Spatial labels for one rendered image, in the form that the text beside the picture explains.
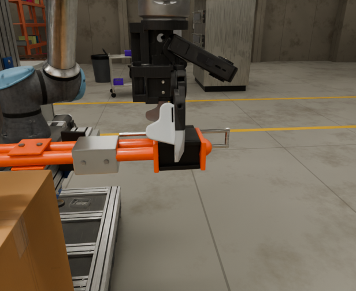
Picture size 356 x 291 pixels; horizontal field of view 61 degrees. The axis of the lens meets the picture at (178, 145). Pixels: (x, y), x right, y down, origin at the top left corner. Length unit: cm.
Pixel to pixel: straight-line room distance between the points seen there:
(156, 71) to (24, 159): 25
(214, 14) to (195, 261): 534
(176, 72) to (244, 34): 633
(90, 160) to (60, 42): 56
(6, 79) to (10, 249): 59
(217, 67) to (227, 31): 620
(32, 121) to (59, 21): 33
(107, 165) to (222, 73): 23
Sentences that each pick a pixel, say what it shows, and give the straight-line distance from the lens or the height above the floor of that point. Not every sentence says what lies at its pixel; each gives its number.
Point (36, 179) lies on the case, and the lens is 75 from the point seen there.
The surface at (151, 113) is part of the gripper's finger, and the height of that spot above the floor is 125.
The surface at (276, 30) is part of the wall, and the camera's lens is 1286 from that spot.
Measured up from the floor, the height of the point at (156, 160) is 120.
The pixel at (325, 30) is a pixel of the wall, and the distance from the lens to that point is 1373.
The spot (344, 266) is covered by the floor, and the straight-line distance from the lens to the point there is 226.
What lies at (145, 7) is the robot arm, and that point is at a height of 142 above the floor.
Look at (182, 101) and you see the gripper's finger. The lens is 44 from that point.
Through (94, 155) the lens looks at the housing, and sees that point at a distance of 49.
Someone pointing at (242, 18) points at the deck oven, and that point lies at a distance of 674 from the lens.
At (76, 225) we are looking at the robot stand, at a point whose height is 21.
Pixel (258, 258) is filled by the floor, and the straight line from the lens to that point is 213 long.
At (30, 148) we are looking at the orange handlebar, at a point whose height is 122.
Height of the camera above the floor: 140
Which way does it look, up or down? 22 degrees down
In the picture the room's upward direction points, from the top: straight up
